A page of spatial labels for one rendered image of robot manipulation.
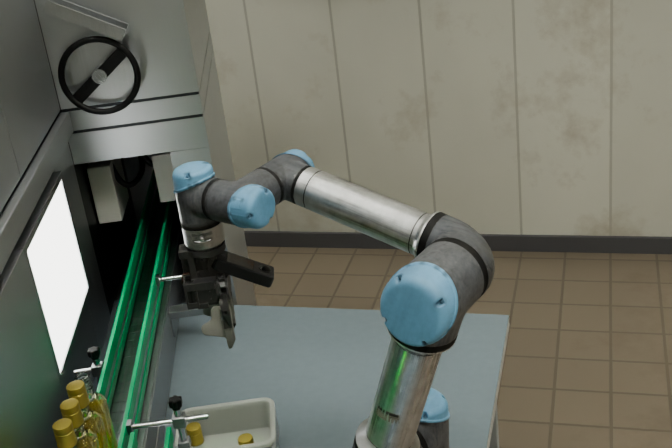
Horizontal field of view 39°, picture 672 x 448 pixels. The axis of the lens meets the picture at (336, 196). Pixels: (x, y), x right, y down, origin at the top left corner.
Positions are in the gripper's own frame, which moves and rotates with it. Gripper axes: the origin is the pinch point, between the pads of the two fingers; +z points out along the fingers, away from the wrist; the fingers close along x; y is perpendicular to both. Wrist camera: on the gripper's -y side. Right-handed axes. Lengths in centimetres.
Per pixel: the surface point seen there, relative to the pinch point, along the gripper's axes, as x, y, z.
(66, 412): 14.7, 30.3, 2.5
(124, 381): -35, 31, 30
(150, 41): -90, 18, -37
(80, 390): 8.6, 28.7, 2.3
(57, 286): -39, 42, 4
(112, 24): -90, 27, -43
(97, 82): -85, 33, -30
